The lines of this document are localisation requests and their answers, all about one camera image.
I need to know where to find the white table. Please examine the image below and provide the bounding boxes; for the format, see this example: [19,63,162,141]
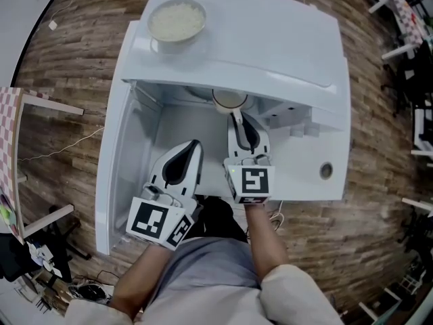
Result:
[95,20,352,202]

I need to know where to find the person's cream jacket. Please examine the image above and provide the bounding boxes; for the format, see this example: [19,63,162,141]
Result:
[64,265,346,325]

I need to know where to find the white power cable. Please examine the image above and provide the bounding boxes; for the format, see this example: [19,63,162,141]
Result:
[269,200,285,232]

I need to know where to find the white adapter cable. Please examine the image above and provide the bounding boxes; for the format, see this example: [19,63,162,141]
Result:
[50,0,74,23]

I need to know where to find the long white floor cable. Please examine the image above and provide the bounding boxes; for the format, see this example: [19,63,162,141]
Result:
[16,126,105,162]

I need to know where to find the black chair base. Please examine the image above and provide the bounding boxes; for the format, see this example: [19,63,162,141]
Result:
[49,204,92,261]

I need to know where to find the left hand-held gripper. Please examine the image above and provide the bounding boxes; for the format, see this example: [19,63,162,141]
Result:
[125,139,205,251]

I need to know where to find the white cup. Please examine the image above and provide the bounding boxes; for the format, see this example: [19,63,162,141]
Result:
[211,89,250,125]

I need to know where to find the pink checkered table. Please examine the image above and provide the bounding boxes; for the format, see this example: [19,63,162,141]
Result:
[0,86,85,245]

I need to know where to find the person's right forearm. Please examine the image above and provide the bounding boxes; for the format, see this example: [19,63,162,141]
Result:
[243,203,290,280]

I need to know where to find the grey table cable grommet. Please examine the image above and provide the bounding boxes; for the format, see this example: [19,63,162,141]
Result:
[319,162,334,181]

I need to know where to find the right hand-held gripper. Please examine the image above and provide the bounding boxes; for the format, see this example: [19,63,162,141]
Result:
[223,113,276,206]

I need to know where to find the white microwave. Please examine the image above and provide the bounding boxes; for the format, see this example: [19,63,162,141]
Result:
[94,0,352,255]

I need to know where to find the person's left forearm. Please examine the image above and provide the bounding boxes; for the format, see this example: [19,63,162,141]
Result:
[108,240,175,320]

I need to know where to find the white bowl of rice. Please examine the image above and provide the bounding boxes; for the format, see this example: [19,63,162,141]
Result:
[147,0,207,54]

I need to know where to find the person's grey shirt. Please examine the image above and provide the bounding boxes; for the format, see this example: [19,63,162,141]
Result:
[135,237,271,325]

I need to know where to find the black office chair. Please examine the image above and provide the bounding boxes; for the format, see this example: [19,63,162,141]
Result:
[382,41,433,114]

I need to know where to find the person's black trouser legs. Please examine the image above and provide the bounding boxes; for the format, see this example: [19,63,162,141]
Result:
[194,196,250,245]

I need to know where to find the heap of white small boxes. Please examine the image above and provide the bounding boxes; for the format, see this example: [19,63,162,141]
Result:
[26,242,64,278]

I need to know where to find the black cable bundle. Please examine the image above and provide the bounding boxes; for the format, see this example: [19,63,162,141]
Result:
[69,276,110,305]

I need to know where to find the glass turntable plate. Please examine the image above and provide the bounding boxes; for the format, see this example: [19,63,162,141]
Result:
[184,85,255,110]

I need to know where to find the checkered cloth table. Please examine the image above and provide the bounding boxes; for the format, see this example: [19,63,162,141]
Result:
[368,0,428,60]

